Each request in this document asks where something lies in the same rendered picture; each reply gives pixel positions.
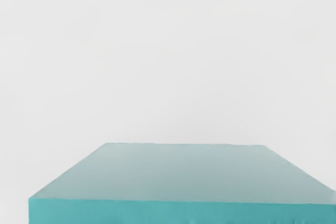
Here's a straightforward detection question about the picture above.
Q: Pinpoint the teal rectangular box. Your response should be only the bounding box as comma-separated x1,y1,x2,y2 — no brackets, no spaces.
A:
28,142,336,224

